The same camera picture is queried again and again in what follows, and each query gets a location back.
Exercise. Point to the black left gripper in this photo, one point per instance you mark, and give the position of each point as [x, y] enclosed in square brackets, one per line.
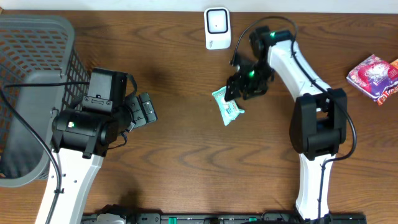
[144, 107]

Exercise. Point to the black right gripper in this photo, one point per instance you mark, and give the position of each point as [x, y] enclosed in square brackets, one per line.
[232, 83]

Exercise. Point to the teal wipes packet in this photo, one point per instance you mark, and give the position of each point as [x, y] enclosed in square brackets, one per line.
[229, 109]

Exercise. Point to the purple red snack packet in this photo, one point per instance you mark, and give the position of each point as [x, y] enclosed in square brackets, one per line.
[373, 76]

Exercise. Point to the orange red snack packet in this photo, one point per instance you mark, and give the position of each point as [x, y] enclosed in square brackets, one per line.
[386, 94]

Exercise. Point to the white orange small packet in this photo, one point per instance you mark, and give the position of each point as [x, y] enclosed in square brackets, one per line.
[395, 63]

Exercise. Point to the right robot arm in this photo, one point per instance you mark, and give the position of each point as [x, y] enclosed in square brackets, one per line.
[318, 124]

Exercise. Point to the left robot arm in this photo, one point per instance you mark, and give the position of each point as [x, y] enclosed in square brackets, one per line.
[81, 141]

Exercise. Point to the grey plastic basket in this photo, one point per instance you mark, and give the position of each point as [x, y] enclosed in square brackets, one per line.
[44, 74]

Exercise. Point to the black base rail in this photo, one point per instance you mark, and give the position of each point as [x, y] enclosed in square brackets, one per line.
[118, 214]

